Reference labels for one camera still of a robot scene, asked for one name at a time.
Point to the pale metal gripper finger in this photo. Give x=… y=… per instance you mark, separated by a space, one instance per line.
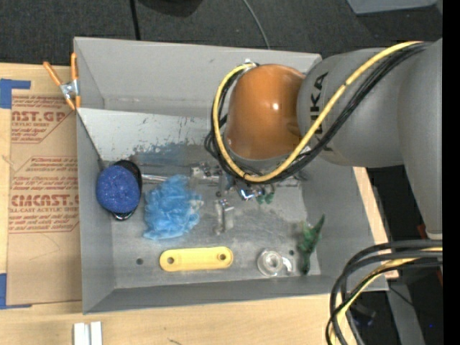
x=223 y=214
x=205 y=171

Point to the grey metal bin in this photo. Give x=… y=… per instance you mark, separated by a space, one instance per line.
x=251 y=235

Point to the light blue crumpled cloth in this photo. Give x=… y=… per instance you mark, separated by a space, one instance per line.
x=169 y=208

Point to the yellow flat block with holes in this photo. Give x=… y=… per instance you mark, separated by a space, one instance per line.
x=196 y=259

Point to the clear glass cup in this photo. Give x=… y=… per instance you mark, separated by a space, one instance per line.
x=272 y=262

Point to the green toy dinosaur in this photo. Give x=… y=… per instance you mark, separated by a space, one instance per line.
x=308 y=241

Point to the blue ball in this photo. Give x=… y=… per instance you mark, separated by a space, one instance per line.
x=117 y=189

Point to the black glossy bowl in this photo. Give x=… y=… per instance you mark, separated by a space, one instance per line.
x=124 y=216

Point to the brown cardboard board, red print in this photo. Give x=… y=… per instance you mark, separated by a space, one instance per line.
x=43 y=250

